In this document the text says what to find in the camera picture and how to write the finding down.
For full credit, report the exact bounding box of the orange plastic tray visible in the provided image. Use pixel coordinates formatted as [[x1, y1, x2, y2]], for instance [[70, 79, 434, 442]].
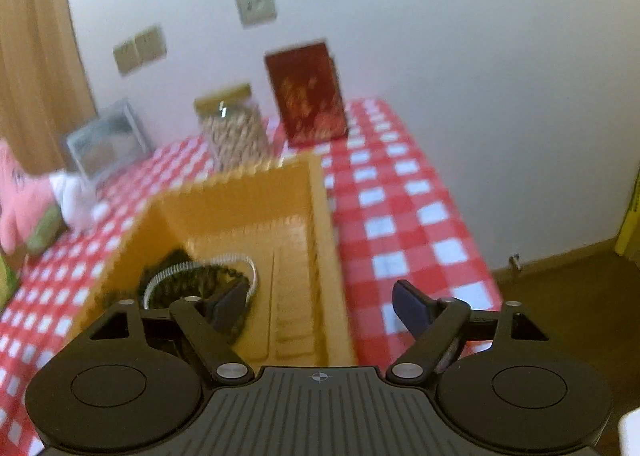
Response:
[[67, 153, 359, 370]]

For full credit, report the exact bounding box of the beige wall outlet plate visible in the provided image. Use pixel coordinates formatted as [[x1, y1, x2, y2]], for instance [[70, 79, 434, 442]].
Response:
[[235, 0, 277, 29]]

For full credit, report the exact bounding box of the dark red tin box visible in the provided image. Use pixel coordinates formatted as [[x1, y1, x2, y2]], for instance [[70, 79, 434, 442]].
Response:
[[264, 40, 350, 149]]

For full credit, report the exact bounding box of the light wooden panel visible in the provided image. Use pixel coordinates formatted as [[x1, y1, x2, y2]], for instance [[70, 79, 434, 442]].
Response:
[[0, 0, 99, 157]]

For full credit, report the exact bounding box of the clear jar of nuts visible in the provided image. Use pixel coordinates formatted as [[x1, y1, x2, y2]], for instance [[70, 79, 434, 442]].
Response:
[[194, 82, 274, 173]]

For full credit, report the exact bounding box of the white pearl bracelet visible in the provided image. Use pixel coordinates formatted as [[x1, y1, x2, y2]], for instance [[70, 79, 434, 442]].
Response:
[[142, 253, 261, 309]]

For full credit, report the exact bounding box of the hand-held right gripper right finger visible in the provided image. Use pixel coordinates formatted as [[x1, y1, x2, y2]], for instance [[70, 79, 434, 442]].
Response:
[[385, 280, 551, 384]]

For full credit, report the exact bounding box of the long dark wooden bead strand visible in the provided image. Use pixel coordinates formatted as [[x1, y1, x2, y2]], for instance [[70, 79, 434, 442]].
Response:
[[100, 250, 252, 337]]

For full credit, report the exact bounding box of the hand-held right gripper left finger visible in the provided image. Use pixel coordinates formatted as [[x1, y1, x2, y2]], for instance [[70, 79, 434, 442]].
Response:
[[87, 281, 254, 384]]

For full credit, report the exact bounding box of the silver picture frame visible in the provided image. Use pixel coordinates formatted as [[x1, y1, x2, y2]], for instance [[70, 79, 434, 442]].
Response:
[[65, 98, 154, 181]]

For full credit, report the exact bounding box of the pink star plush toy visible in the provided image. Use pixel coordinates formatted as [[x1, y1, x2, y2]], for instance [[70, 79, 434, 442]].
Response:
[[0, 138, 69, 257]]

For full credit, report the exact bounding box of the green tissue box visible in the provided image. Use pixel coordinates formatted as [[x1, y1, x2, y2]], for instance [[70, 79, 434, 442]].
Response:
[[0, 252, 22, 311]]

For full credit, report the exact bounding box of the beige wall power socket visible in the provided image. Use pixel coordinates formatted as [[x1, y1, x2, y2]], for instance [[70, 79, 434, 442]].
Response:
[[112, 38, 142, 77], [135, 24, 168, 64]]

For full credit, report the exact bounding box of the white furniture corner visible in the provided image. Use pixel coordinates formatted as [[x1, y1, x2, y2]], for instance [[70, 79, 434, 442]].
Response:
[[617, 406, 640, 456]]

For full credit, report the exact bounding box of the red white checkered tablecloth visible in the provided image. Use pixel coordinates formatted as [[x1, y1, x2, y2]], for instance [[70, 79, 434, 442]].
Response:
[[0, 96, 503, 456]]

